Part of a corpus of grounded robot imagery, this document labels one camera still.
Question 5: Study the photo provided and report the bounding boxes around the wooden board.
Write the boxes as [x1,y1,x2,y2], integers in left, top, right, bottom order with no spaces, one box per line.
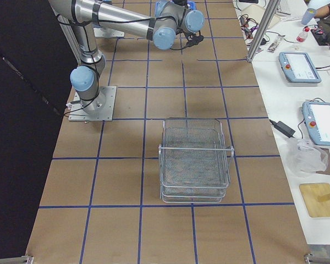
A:
[299,183,330,218]

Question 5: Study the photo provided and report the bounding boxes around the teach pendant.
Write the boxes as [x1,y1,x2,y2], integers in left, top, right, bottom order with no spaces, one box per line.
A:
[278,52,322,84]
[302,101,330,146]

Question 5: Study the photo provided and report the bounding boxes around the plastic water bottle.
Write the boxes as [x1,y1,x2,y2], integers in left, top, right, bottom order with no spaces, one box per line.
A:
[296,27,310,44]

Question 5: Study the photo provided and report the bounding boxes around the aluminium frame post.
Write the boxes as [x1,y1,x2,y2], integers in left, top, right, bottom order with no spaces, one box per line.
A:
[246,0,280,63]

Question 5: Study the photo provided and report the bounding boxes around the wire mesh shelf basket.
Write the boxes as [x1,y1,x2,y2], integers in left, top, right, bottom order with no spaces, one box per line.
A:
[158,118,234,204]

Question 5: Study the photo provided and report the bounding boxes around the black power adapter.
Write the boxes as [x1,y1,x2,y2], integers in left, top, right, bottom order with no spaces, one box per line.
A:
[273,121,295,138]

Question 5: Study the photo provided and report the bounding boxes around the far teach pendant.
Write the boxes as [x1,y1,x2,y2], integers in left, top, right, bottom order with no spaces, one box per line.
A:
[278,52,322,84]

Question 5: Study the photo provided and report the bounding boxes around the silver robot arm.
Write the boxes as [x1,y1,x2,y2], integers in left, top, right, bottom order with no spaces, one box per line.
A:
[50,1,205,122]

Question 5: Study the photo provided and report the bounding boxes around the near teach pendant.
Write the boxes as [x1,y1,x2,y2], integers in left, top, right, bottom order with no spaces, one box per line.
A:
[302,101,330,146]

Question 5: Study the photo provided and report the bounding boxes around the clear plastic bag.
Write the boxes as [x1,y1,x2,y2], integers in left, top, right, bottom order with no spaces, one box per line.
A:
[286,138,329,177]

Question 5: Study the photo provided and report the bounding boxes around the blue plastic tray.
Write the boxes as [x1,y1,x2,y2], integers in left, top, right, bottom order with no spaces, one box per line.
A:
[187,1,196,10]

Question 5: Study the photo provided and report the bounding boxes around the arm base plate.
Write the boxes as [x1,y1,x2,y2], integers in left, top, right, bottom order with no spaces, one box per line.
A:
[93,27,125,39]
[68,86,117,122]

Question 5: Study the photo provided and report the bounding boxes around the beige plastic tray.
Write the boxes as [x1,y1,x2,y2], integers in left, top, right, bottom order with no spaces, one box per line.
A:
[241,4,281,29]

